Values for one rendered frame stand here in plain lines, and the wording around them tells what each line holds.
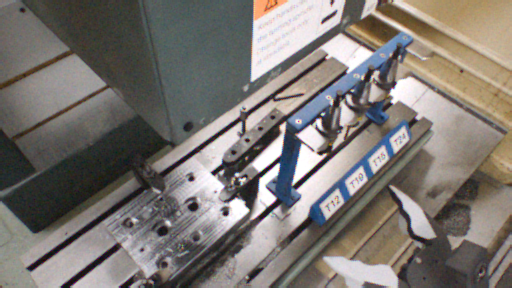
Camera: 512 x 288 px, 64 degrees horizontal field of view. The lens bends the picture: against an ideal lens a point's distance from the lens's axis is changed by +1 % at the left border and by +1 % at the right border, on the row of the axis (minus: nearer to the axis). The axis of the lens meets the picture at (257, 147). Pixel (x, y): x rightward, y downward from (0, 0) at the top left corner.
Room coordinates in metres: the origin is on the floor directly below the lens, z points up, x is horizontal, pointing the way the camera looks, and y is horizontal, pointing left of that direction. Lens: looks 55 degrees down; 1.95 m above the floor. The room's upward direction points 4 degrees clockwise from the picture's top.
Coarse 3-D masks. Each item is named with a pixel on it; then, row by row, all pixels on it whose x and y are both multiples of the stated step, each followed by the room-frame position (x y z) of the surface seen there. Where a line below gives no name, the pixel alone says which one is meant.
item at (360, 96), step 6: (372, 78) 0.68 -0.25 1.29; (360, 84) 0.67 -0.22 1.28; (366, 84) 0.67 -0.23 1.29; (354, 90) 0.68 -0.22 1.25; (360, 90) 0.67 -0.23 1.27; (366, 90) 0.66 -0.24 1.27; (354, 96) 0.67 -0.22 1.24; (360, 96) 0.66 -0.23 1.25; (366, 96) 0.66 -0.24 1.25; (354, 102) 0.66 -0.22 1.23; (360, 102) 0.66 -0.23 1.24; (366, 102) 0.66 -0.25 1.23
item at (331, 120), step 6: (330, 102) 0.60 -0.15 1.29; (330, 108) 0.59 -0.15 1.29; (336, 108) 0.59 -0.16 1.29; (324, 114) 0.60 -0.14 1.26; (330, 114) 0.58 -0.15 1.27; (336, 114) 0.58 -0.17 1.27; (324, 120) 0.59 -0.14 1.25; (330, 120) 0.58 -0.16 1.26; (336, 120) 0.58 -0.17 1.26; (324, 126) 0.58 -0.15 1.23; (330, 126) 0.58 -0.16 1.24; (336, 126) 0.58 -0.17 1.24
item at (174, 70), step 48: (48, 0) 0.37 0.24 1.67; (96, 0) 0.29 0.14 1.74; (144, 0) 0.25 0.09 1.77; (192, 0) 0.27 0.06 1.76; (240, 0) 0.31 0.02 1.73; (96, 48) 0.31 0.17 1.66; (144, 48) 0.25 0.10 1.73; (192, 48) 0.27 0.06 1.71; (240, 48) 0.31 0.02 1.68; (144, 96) 0.26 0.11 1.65; (192, 96) 0.26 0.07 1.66; (240, 96) 0.31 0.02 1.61
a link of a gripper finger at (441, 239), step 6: (426, 216) 0.26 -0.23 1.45; (432, 222) 0.25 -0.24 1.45; (432, 228) 0.24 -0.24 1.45; (438, 228) 0.24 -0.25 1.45; (438, 234) 0.23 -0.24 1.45; (444, 234) 0.23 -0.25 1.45; (432, 240) 0.22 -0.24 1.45; (438, 240) 0.23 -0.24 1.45; (444, 240) 0.23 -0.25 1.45; (444, 246) 0.22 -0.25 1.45; (450, 246) 0.22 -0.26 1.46; (450, 252) 0.21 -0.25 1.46
